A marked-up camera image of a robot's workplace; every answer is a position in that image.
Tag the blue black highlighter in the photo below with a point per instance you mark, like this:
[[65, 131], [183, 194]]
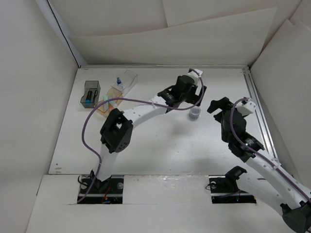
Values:
[[89, 96]]

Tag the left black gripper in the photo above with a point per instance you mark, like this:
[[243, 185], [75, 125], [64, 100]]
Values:
[[195, 99]]

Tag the orange plastic container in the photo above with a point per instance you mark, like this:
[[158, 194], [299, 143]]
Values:
[[112, 93]]

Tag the aluminium rail right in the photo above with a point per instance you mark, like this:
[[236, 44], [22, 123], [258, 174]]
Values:
[[263, 126]]

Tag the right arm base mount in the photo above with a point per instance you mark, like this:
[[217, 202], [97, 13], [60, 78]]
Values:
[[224, 189]]

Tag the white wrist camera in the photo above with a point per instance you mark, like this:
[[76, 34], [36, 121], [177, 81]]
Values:
[[195, 74], [247, 107]]

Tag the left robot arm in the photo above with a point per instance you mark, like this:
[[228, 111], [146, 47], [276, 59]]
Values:
[[117, 130]]

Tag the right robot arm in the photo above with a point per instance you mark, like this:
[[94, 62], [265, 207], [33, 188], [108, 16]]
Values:
[[278, 189]]

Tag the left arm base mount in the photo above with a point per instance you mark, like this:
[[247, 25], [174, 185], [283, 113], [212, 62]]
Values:
[[109, 191]]

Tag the aluminium rail back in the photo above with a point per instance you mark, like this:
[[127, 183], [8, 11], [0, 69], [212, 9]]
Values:
[[166, 66]]

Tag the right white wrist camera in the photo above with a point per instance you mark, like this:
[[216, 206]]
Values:
[[247, 107]]

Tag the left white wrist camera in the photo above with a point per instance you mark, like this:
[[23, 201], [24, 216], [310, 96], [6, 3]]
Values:
[[195, 74]]

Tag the green clear highlighter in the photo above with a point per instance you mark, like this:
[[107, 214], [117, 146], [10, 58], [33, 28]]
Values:
[[106, 100]]

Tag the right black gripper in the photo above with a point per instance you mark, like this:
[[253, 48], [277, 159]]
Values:
[[224, 104]]

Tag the clear plastic container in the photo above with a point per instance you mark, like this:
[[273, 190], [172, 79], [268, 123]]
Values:
[[128, 79]]

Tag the clear cup purple contents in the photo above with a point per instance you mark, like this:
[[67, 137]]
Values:
[[194, 113]]

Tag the dark grey plastic container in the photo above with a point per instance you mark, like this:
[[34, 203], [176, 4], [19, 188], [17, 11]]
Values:
[[90, 85]]

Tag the aluminium rail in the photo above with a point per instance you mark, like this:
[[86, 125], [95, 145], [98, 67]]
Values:
[[166, 66], [263, 126]]

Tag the purple black highlighter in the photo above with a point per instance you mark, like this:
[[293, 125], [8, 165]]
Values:
[[94, 95]]

